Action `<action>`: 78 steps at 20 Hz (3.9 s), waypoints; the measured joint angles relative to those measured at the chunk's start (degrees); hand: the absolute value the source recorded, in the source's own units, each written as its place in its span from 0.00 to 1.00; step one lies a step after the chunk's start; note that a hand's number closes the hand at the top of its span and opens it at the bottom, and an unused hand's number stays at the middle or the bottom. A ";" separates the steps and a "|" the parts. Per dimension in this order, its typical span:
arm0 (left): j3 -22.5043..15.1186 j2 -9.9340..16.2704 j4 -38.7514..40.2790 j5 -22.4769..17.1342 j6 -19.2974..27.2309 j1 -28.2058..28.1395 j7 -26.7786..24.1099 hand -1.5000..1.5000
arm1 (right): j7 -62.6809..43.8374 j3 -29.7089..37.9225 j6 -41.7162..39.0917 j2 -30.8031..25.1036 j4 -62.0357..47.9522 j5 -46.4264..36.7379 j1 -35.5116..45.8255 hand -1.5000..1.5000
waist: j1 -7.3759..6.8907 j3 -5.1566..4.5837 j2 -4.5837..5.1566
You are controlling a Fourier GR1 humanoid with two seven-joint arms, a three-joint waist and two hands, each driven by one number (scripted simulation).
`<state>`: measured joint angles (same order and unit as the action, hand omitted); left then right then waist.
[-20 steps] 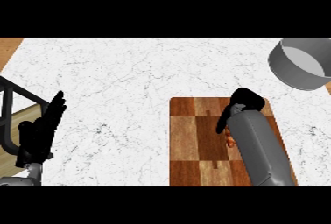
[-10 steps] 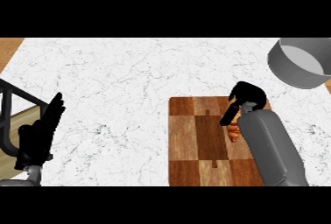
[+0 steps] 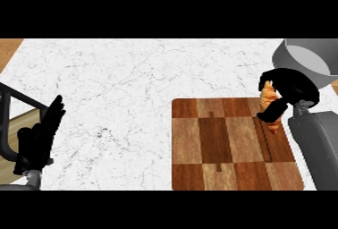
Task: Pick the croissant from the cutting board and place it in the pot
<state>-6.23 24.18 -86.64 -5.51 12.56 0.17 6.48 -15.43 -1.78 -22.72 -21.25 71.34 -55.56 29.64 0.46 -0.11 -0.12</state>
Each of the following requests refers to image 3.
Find orange croissant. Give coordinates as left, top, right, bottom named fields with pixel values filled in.
left=257, top=80, right=282, bottom=134

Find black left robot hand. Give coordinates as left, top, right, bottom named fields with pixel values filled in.
left=12, top=94, right=68, bottom=176

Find checkered wooden cutting board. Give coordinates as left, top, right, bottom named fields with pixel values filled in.
left=170, top=97, right=307, bottom=191

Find grey metal pot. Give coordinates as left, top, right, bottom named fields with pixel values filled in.
left=270, top=38, right=338, bottom=89

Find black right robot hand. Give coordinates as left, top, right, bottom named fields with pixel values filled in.
left=256, top=67, right=321, bottom=123

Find black metal frame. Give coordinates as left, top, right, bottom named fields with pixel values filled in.
left=0, top=82, right=50, bottom=162

